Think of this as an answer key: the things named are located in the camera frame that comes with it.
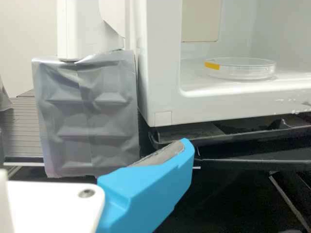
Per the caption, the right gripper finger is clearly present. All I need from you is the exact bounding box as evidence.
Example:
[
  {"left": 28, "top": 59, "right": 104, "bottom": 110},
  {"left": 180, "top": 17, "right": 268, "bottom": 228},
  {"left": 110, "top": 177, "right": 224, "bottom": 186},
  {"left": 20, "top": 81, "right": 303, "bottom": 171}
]
[{"left": 96, "top": 137, "right": 195, "bottom": 233}]

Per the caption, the petri dish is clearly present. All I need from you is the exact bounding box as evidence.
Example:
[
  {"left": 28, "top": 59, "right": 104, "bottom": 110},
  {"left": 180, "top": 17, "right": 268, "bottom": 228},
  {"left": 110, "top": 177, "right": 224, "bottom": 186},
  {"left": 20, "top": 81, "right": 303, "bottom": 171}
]
[{"left": 204, "top": 57, "right": 277, "bottom": 81}]

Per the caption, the white pipette stand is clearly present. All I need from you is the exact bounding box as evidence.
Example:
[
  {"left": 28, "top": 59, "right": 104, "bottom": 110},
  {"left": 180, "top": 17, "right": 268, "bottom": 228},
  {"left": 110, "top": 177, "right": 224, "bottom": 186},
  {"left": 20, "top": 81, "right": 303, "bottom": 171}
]
[{"left": 0, "top": 0, "right": 141, "bottom": 180}]

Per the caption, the white incubator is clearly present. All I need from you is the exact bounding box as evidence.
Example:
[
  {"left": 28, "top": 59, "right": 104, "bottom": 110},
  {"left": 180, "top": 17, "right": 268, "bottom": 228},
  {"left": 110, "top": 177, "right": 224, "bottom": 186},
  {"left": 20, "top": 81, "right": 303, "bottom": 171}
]
[{"left": 132, "top": 0, "right": 311, "bottom": 128}]

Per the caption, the black tray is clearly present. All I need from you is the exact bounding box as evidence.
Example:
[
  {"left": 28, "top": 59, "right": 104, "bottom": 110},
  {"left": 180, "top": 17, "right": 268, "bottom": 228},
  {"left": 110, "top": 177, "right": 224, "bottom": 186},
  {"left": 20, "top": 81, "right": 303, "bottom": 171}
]
[{"left": 148, "top": 118, "right": 311, "bottom": 151}]

